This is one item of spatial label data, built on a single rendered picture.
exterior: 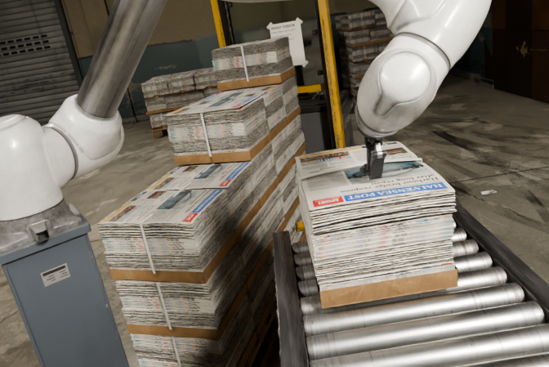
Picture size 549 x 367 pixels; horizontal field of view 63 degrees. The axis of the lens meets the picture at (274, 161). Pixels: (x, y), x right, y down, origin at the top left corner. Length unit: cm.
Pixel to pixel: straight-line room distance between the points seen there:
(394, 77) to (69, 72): 856
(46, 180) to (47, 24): 800
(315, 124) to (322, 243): 228
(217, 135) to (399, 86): 140
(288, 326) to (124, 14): 74
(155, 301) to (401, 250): 101
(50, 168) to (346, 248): 70
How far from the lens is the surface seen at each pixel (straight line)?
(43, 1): 912
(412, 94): 64
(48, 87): 925
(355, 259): 94
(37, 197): 116
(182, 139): 205
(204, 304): 161
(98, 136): 122
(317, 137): 318
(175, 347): 180
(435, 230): 96
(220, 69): 254
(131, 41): 109
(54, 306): 123
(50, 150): 117
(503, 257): 116
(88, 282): 123
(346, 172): 106
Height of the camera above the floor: 139
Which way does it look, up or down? 17 degrees down
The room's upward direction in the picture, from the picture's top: 10 degrees counter-clockwise
